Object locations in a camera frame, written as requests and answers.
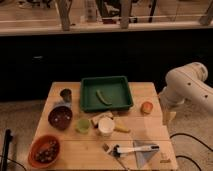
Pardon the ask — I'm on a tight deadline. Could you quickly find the red-yellow apple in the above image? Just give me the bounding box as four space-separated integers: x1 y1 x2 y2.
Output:
141 101 153 114

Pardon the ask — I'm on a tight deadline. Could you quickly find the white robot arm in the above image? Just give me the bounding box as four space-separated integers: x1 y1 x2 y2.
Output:
158 62 213 125

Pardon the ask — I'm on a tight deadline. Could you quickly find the white paper cup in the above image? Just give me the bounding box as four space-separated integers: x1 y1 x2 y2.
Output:
98 117 115 136

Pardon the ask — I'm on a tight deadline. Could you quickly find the small green cup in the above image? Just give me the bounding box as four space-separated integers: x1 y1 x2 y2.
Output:
75 118 90 134

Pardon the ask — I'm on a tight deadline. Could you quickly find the dark metal cup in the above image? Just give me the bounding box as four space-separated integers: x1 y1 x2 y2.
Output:
60 88 72 102

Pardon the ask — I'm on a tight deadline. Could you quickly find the grey triangular cloth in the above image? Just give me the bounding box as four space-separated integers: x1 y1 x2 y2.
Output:
133 140 160 169

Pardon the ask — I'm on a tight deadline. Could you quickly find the yellow banana toy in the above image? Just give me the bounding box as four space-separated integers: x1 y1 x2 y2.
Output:
114 122 130 133

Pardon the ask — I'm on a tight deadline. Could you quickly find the small brown block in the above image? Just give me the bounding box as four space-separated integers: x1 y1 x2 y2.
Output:
102 143 110 152

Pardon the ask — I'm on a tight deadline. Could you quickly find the beige wooden block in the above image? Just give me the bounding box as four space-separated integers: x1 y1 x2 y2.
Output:
91 111 113 127

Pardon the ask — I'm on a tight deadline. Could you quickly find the green pea pod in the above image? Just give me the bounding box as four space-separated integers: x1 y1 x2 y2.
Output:
96 90 112 106

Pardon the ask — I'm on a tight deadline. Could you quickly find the green plastic tray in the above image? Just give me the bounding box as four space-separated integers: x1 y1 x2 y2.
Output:
80 76 133 113

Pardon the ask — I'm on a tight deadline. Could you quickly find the dark maroon bowl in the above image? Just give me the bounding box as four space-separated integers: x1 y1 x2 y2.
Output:
48 106 72 131

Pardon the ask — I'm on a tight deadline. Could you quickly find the orange bowl with contents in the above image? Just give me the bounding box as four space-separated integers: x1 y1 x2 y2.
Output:
28 135 60 169

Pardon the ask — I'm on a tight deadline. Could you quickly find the black stand at left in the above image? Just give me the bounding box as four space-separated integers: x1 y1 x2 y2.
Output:
0 129 13 171

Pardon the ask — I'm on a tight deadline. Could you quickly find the black cable on floor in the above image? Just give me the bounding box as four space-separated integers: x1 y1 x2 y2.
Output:
169 132 213 171

